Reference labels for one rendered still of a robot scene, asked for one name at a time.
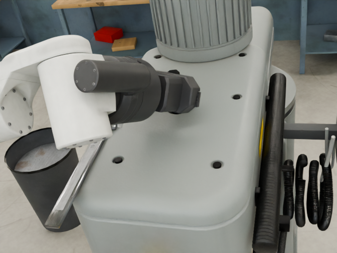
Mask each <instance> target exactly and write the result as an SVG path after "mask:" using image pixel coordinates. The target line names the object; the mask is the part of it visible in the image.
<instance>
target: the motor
mask: <svg viewBox="0 0 337 253"><path fill-rule="evenodd" d="M149 3H150V9H151V14H152V20H153V25H154V31H155V38H156V43H157V48H158V50H159V52H160V53H161V54H162V55H164V56H166V57H167V58H169V59H172V60H175V61H179V62H187V63H202V62H210V61H216V60H220V59H224V58H227V57H230V56H232V55H234V54H236V53H238V52H240V51H241V50H243V49H244V48H245V47H246V46H248V45H249V43H250V42H251V40H252V38H253V29H252V12H251V0H149Z"/></svg>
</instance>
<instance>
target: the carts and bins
mask: <svg viewBox="0 0 337 253"><path fill-rule="evenodd" d="M5 163H6V164H7V168H9V169H10V171H11V172H12V174H13V176H14V177H15V179H16V181H17V183H18V184H19V186H20V188H21V189H22V191H23V193H24V194H25V196H26V198H27V199H28V201H29V203H30V204H31V206H32V208H33V209H34V211H35V213H36V215H37V216H38V218H39V220H40V221H41V223H42V225H43V226H44V228H45V229H47V230H49V231H52V232H65V231H69V230H72V229H74V228H76V227H78V226H79V225H80V224H81V223H80V221H79V218H78V216H77V213H76V211H75V208H74V206H73V204H72V205H71V207H70V209H69V211H68V213H67V215H66V217H65V219H64V221H63V223H62V225H61V227H60V228H59V229H56V228H46V227H45V223H46V221H47V219H48V217H49V215H50V213H51V212H52V210H53V208H54V206H55V204H56V203H57V201H58V199H59V197H60V195H61V194H62V192H63V190H64V188H65V186H66V185H67V183H68V181H69V179H70V177H71V175H72V174H73V172H74V170H75V168H76V166H77V165H78V163H79V159H78V155H77V152H76V148H71V149H68V150H58V149H57V148H56V144H55V140H54V136H53V132H52V128H43V129H39V130H35V131H32V132H30V133H28V134H27V135H24V136H22V137H20V138H19V139H17V140H16V141H15V142H14V143H13V144H12V145H11V146H10V147H9V148H8V150H7V151H6V154H5Z"/></svg>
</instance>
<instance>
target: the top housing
mask: <svg viewBox="0 0 337 253"><path fill-rule="evenodd" d="M142 60H145V61H146V62H148V63H149V64H150V65H151V66H152V67H153V68H154V69H155V70H158V71H164V72H168V71H169V70H175V69H176V70H177V71H179V72H180V74H181V75H186V76H192V77H194V79H195V81H196V82H197V84H198V86H199V87H200V91H199V92H201V97H200V104H199V107H195V108H193V109H192V110H191V111H190V112H188V113H181V114H173V112H171V111H169V112H157V111H155V112H154V113H153V114H152V115H151V116H150V117H149V118H147V119H145V120H143V121H139V122H130V123H124V124H123V125H122V127H121V128H119V127H117V128H116V130H112V133H113V135H112V137H110V138H108V139H107V140H105V141H104V143H103V145H102V147H101V149H100V150H99V152H98V154H97V156H96V158H95V160H94V162H93V164H92V166H91V168H90V170H89V172H88V174H87V176H86V178H85V180H84V182H83V184H82V186H81V188H80V190H79V192H78V193H77V195H76V197H75V199H74V201H73V206H74V208H75V211H76V213H77V216H78V218H79V221H80V223H81V226H82V228H83V231H84V233H85V236H86V238H87V241H88V243H89V246H90V248H91V251H92V253H251V250H252V241H253V233H254V232H253V231H254V224H255V214H256V206H255V187H258V186H259V175H260V168H261V167H260V166H261V158H262V147H263V139H264V129H265V121H266V120H265V119H266V102H265V99H266V96H267V66H266V55H265V53H264V51H263V50H262V49H261V48H260V47H258V46H256V45H253V44H249V45H248V46H246V47H245V48H244V49H243V50H241V51H240V52H238V53H236V54H234V55H232V56H230V57H227V58H224V59H220V60H216V61H210V62H202V63H187V62H179V61H175V60H172V59H169V58H167V57H166V56H164V55H162V54H161V53H160V52H159V50H158V48H157V47H156V48H153V49H151V50H149V51H148V52H146V54H145V55H144V56H143V58H142Z"/></svg>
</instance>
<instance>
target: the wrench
mask: <svg viewBox="0 0 337 253"><path fill-rule="evenodd" d="M117 125H118V124H112V125H111V129H112V130H116V128H117ZM104 141H105V140H103V141H99V142H97V143H92V144H89V145H88V147H87V148H86V150H85V152H84V154H83V156H82V157H81V159H80V161H79V163H78V165H77V166H76V168H75V170H74V172H73V174H72V175H71V177H70V179H69V181H68V183H67V185H66V186H65V188H64V190H63V192H62V194H61V195H60V197H59V199H58V201H57V203H56V204H55V206H54V208H53V210H52V212H51V213H50V215H49V217H48V219H47V221H46V223H45V227H46V228H56V229H59V228H60V227H61V225H62V223H63V221H64V219H65V217H66V215H67V213H68V211H69V209H70V207H71V205H72V203H73V201H74V199H75V197H76V195H77V193H78V192H79V190H80V188H81V186H82V184H83V182H84V180H85V178H86V176H87V174H88V172H89V170H90V168H91V166H92V164H93V162H94V160H95V158H96V156H97V154H98V152H99V150H100V149H101V147H102V145H103V143H104Z"/></svg>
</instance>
